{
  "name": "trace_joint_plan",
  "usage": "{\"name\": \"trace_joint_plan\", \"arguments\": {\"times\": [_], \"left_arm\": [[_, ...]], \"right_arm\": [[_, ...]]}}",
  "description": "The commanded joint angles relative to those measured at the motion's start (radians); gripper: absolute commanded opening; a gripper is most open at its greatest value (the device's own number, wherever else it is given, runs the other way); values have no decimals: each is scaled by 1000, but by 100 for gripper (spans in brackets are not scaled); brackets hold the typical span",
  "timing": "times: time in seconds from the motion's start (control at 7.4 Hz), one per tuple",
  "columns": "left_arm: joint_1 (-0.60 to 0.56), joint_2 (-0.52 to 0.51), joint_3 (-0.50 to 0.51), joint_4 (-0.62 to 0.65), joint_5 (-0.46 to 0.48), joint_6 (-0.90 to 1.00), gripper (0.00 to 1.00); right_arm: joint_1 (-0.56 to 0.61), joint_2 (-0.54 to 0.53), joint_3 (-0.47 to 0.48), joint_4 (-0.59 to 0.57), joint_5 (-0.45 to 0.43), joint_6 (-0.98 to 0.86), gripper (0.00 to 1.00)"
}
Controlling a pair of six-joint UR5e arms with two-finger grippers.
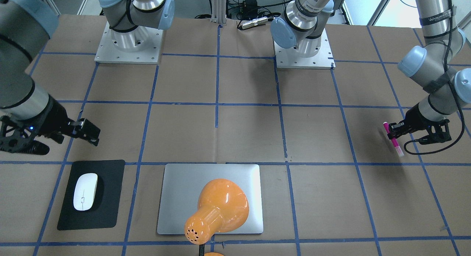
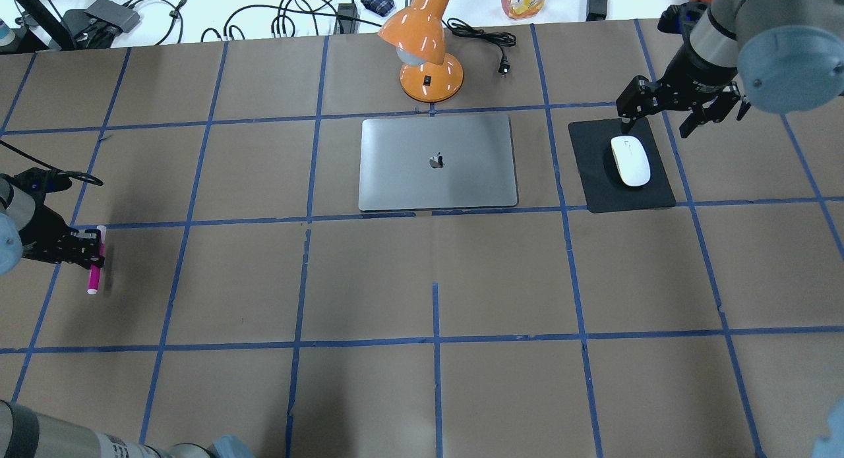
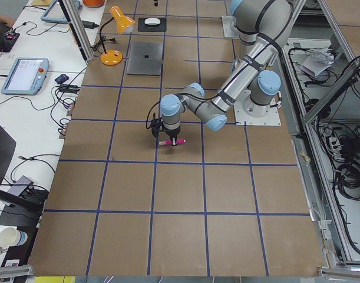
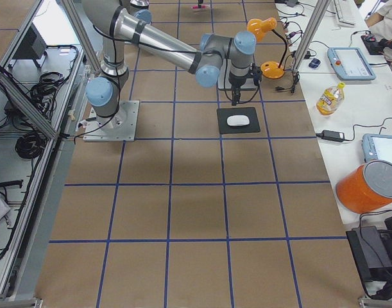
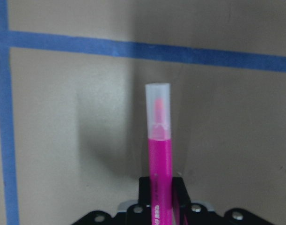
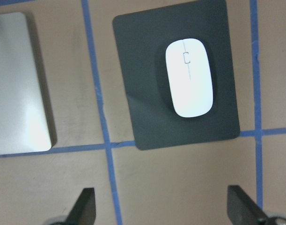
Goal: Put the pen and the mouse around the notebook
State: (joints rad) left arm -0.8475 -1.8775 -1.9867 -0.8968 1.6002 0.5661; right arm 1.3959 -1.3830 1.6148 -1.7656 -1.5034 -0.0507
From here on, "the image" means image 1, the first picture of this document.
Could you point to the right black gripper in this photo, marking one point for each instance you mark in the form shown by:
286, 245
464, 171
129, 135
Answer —
53, 120

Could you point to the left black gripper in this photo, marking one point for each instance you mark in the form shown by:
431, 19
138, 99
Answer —
415, 119

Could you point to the pink marker pen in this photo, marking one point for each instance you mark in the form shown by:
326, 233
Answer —
393, 140

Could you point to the white computer mouse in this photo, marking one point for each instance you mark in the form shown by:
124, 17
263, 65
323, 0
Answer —
84, 192

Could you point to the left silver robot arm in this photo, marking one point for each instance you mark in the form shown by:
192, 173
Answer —
448, 89

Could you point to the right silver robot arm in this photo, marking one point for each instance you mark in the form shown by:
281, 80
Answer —
27, 25

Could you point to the black mousepad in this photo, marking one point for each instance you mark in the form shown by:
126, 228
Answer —
104, 211

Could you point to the silver laptop notebook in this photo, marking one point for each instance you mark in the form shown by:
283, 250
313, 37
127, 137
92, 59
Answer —
183, 183

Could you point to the orange desk lamp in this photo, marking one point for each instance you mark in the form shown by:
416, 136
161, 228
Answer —
222, 207

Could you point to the silver metal cylinder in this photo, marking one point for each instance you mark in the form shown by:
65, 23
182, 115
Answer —
253, 23

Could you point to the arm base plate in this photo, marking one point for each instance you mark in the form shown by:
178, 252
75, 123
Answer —
141, 46
309, 54

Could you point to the aluminium frame post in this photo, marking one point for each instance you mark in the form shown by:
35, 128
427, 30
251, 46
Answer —
218, 12

